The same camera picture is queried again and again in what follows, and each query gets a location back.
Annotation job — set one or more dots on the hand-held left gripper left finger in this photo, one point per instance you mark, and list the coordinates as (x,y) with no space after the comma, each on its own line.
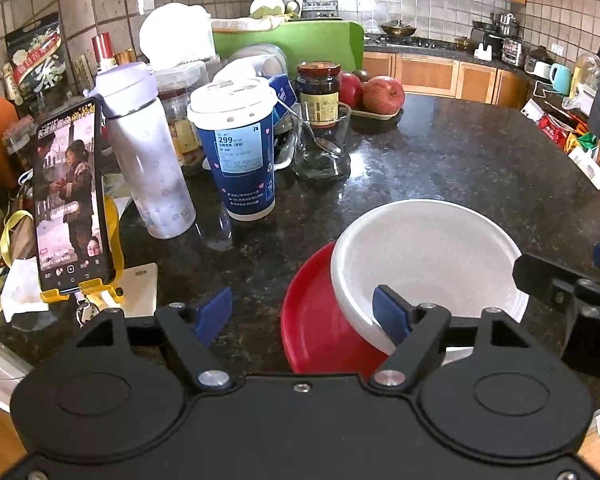
(212,315)

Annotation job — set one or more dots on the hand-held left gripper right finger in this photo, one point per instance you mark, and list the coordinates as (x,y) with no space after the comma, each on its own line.
(391,312)

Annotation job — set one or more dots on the orange-red plastic plate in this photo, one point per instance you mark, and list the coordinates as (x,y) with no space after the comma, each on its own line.
(315,320)

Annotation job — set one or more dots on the white stand base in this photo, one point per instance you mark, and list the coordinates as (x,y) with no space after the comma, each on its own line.
(137,285)

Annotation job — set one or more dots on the white box with window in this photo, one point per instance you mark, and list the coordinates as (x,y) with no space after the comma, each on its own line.
(587,167)

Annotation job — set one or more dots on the yellow phone stand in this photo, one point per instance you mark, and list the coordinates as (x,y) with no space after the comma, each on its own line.
(112,240)

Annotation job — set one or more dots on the red snack packets bag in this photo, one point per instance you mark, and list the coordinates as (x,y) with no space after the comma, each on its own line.
(555,132)

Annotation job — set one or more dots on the blue paper cup white lid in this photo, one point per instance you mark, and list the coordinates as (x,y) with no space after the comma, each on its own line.
(240,160)

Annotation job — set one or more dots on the lavender water bottle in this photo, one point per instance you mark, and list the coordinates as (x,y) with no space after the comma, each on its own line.
(150,170)

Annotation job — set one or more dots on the clear glass carafe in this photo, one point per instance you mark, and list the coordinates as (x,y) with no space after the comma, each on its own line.
(322,162)

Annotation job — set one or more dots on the smartphone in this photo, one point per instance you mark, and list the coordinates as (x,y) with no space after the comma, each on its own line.
(72,195)

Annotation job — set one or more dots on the mint green mug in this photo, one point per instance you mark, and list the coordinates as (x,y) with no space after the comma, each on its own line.
(560,79)

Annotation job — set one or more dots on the crumpled white tissue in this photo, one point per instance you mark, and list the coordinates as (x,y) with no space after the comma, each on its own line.
(25,290)

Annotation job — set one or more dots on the clear plastic food container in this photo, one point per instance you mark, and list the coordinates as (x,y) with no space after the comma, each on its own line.
(182,125)

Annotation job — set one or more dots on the pale yellow fruit tray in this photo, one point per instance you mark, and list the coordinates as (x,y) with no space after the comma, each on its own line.
(375,115)

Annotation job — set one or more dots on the streaked red apple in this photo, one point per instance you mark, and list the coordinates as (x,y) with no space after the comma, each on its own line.
(384,95)

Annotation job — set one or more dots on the dark red apple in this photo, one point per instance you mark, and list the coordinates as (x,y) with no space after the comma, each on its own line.
(351,91)

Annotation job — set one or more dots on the blue tissue pack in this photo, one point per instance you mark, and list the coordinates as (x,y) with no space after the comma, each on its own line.
(284,95)

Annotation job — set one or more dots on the dark sauce jar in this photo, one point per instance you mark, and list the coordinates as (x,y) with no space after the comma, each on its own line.
(319,92)

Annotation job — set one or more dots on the wooden base cabinets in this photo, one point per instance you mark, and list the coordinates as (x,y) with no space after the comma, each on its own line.
(445,77)

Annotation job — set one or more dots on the brown kiwi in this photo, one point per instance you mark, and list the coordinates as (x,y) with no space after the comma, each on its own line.
(362,76)

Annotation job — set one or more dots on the white dishes stack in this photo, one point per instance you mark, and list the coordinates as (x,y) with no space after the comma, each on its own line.
(257,60)

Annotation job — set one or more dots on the green cutting board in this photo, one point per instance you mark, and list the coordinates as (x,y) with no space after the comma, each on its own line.
(290,45)

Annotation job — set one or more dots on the white cloth bundle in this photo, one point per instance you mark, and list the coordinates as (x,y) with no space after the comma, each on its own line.
(177,35)

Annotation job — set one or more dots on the dark wok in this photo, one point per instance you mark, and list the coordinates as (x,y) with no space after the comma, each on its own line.
(398,29)

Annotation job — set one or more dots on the red bottle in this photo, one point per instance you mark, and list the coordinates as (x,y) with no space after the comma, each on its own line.
(103,50)

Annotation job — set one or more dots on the cream cloth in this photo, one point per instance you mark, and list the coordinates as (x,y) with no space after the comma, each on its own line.
(245,22)

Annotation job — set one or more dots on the black tea package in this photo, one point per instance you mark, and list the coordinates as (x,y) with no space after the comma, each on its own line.
(37,60)

